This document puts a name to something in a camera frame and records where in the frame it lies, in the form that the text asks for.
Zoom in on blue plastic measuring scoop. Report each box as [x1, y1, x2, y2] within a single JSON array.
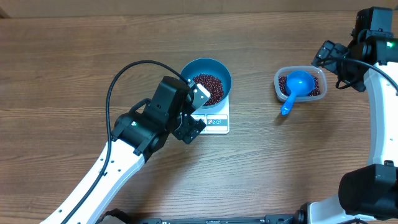
[[280, 70, 315, 115]]

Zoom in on teal metal bowl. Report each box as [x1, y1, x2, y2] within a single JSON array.
[[180, 58, 232, 100]]

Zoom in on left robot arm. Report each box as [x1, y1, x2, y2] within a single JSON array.
[[44, 76, 211, 223]]

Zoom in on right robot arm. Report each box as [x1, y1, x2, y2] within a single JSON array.
[[293, 7, 397, 223]]

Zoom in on white digital kitchen scale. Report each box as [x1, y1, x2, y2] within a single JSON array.
[[192, 96, 230, 134]]

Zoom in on red beans in bowl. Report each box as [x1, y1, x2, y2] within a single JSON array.
[[193, 73, 224, 106]]

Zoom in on red adzuki beans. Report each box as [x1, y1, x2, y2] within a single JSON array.
[[278, 76, 321, 96]]

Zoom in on clear plastic food container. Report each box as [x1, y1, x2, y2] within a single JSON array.
[[274, 66, 327, 103]]

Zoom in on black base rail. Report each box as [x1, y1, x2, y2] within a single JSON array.
[[99, 208, 299, 224]]

